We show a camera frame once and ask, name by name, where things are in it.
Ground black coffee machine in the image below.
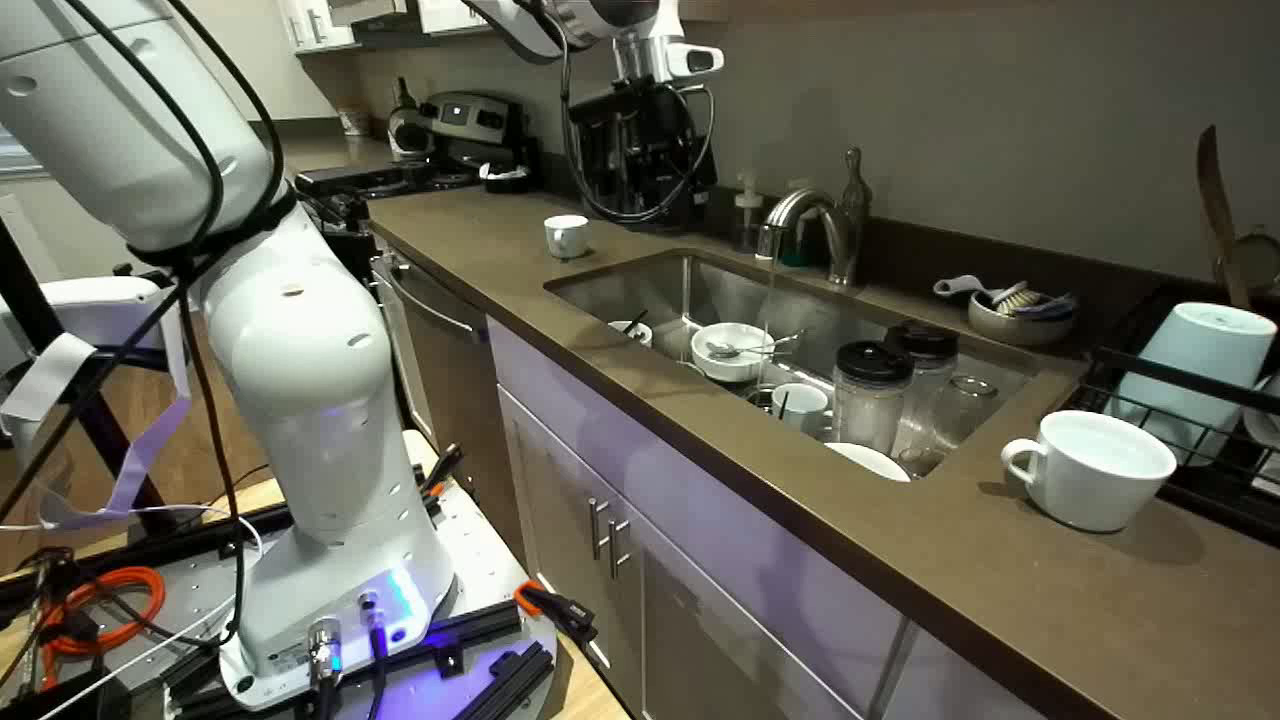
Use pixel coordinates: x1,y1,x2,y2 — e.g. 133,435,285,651
569,91,626,218

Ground pale blue cylindrical container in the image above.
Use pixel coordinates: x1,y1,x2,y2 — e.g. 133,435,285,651
1109,298,1280,439

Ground robot mounting table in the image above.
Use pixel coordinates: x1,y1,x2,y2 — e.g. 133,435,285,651
0,424,634,720

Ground stainless steel sink basin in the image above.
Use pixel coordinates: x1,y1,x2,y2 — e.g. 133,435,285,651
540,246,1061,489

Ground white rectangular device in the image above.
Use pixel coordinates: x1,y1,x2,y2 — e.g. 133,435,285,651
26,270,171,356

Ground small white cup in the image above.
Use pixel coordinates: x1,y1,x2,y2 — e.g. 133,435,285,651
770,381,838,442

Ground white dish brush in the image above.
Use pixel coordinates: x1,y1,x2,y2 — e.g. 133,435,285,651
929,270,992,304

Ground orange cable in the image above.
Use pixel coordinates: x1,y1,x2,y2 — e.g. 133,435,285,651
33,563,171,694

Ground large white mug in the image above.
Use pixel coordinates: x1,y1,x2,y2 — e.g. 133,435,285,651
995,408,1185,541

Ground lower cabinet doors steel handles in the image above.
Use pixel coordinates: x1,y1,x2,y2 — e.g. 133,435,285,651
486,314,1077,720

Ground metal spoon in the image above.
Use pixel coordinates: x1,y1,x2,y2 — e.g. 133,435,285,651
701,331,801,367

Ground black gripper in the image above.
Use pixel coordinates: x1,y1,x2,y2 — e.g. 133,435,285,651
601,74,706,156

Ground wooden spatula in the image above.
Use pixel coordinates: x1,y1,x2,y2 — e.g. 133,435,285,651
1192,122,1262,313

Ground small white plate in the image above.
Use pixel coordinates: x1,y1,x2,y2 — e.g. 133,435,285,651
603,313,659,350

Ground white bowl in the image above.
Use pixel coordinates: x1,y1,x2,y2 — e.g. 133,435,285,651
684,321,781,388

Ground orange black clamp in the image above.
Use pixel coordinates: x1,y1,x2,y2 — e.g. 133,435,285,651
514,575,609,659

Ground white dish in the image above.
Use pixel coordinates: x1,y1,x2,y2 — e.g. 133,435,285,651
826,439,916,489

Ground steel kitchen faucet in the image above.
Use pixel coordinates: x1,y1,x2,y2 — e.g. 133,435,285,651
755,143,876,290

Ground soap dispenser white pump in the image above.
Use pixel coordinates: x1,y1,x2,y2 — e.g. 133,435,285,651
729,171,770,261

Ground black dish rack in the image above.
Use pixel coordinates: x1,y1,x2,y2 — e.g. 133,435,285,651
1065,280,1280,552

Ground countertop bowl with utensils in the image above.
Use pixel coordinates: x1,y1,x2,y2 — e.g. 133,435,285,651
964,280,1083,356

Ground white ribbon strip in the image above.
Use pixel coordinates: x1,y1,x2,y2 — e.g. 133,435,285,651
0,327,202,527

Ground clear glass jar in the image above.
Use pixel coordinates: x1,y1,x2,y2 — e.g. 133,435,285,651
939,367,1007,431

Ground stainless dishwasher front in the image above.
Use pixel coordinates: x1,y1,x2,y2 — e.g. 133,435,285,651
369,246,528,552

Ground black tripod stand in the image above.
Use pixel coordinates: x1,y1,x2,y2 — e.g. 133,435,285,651
0,217,183,545

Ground silver black kitchen appliance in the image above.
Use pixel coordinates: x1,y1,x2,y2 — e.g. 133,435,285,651
383,74,540,191

